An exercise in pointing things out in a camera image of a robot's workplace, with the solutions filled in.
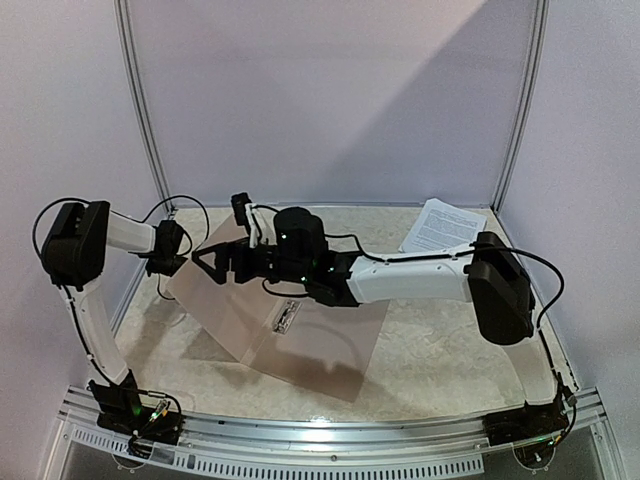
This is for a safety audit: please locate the transparent plastic folder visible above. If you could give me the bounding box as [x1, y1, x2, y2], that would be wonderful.
[158, 208, 387, 405]

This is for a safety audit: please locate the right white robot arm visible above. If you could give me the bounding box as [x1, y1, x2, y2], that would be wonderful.
[191, 203, 561, 436]

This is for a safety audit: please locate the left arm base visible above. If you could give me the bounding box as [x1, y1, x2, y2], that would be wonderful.
[88, 370, 184, 445]

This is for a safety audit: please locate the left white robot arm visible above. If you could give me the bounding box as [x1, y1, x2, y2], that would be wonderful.
[32, 197, 189, 387]

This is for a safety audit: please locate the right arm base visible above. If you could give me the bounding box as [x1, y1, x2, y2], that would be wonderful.
[482, 394, 577, 446]

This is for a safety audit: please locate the metal folder clip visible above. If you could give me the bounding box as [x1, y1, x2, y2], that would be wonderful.
[272, 299, 302, 335]

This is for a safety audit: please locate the paper stack at back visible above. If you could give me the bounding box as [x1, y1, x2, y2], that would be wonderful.
[399, 198, 487, 253]

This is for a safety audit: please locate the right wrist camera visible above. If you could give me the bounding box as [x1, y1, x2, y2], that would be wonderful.
[231, 192, 275, 248]

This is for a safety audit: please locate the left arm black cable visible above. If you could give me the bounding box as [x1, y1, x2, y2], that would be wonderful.
[31, 195, 211, 301]

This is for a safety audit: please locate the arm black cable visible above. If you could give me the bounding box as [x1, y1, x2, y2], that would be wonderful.
[319, 233, 576, 401]
[31, 195, 211, 301]

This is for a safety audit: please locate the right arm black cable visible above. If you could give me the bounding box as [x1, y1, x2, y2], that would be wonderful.
[319, 233, 576, 401]

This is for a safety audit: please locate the aluminium front rail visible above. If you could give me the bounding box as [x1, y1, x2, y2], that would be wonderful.
[41, 387, 625, 479]

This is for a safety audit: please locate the right aluminium frame post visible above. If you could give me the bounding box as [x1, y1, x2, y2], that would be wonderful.
[491, 0, 550, 215]

